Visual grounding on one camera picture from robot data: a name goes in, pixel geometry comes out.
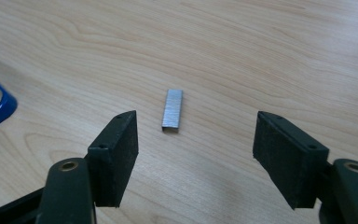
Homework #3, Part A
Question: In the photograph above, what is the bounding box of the silver staple strip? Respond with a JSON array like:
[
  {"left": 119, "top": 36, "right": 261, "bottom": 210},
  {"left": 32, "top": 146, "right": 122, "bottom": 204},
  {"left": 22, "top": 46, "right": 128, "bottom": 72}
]
[{"left": 161, "top": 89, "right": 185, "bottom": 133}]

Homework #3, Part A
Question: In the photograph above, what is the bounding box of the blue stapler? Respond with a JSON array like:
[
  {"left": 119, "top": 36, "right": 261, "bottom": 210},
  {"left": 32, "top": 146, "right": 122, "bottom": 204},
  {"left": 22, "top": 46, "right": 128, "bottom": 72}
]
[{"left": 0, "top": 67, "right": 19, "bottom": 135}]

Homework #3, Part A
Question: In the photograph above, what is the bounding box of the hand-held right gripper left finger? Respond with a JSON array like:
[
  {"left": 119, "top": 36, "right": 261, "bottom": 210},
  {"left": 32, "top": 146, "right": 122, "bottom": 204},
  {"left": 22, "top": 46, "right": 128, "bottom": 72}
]
[{"left": 88, "top": 110, "right": 139, "bottom": 208}]

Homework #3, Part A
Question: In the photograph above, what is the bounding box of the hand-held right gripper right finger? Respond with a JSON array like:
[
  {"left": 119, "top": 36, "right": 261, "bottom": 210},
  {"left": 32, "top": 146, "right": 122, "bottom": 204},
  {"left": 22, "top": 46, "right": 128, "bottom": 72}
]
[{"left": 253, "top": 110, "right": 330, "bottom": 210}]

